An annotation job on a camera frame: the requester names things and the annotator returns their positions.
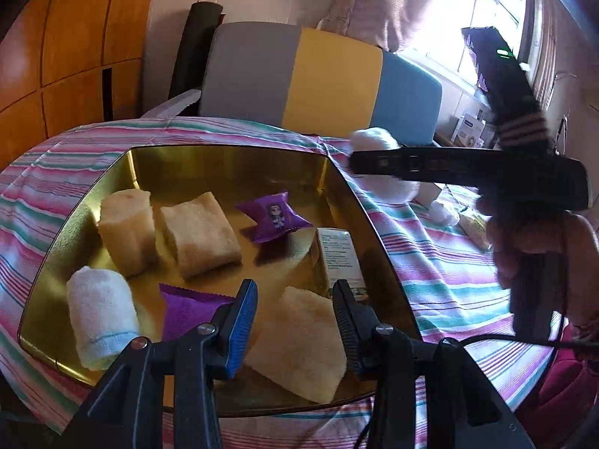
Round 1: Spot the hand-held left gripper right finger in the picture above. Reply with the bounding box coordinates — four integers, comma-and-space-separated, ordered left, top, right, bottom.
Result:
331, 280, 534, 449

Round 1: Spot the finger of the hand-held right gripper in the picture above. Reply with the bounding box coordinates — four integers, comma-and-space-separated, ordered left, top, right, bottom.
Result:
349, 146, 473, 185

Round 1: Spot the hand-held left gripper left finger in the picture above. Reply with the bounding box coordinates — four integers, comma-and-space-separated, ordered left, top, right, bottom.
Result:
61, 279, 259, 449

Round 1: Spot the white plastic bag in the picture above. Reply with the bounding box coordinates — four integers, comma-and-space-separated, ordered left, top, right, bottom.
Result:
349, 128, 422, 205
428, 196, 462, 225

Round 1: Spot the pale yellow sponge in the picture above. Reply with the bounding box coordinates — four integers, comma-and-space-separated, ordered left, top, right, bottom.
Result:
246, 285, 348, 404

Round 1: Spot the small white carton box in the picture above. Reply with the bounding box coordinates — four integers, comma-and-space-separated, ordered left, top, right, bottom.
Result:
316, 227, 367, 302

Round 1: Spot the large tan sponge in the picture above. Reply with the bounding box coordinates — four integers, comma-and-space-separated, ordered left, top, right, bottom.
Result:
159, 191, 243, 280

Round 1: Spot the purple snack packet figure print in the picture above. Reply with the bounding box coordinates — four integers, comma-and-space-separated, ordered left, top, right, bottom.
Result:
234, 190, 313, 244

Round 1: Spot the narrow tan sponge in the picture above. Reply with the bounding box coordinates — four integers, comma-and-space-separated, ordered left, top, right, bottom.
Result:
97, 188, 157, 278

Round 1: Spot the gold metal tray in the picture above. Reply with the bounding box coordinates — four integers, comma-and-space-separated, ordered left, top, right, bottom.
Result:
18, 146, 424, 419

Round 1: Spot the person's right hand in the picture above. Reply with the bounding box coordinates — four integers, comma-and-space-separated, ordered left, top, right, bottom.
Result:
476, 192, 599, 337

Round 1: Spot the pale striped curtain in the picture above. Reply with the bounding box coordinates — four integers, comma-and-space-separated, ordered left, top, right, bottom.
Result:
529, 0, 565, 117

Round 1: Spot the plain purple snack packet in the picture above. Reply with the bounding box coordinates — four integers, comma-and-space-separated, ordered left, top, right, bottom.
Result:
158, 283, 235, 342

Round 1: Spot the white blue product box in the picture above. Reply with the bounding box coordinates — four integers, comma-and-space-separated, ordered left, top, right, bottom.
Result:
451, 113, 487, 148

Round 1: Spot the window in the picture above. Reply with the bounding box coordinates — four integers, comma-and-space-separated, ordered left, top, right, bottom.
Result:
407, 0, 529, 89

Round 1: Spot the white snack packet yellow label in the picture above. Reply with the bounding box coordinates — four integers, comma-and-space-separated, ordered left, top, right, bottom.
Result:
459, 210, 492, 248

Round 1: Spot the striped blanket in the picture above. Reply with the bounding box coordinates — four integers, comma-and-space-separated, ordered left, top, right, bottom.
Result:
0, 117, 569, 436

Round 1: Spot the grey yellow blue armchair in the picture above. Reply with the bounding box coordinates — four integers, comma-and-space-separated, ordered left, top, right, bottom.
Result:
140, 22, 444, 148

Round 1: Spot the rolled white towel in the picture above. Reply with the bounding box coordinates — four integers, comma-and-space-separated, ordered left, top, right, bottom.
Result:
66, 266, 141, 369

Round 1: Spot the pink curtain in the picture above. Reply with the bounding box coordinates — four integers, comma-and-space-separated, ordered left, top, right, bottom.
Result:
318, 0, 438, 52

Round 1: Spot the person's pink clothing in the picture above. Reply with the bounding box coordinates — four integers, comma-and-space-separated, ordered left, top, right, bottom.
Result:
529, 327, 599, 449

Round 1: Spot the black rolled mat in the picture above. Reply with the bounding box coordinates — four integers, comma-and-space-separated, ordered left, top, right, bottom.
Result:
168, 2, 225, 104

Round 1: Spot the wooden wardrobe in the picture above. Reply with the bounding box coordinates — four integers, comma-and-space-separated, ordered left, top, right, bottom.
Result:
0, 0, 162, 169

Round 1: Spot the black cable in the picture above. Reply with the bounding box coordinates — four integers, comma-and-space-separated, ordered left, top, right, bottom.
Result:
442, 332, 599, 351

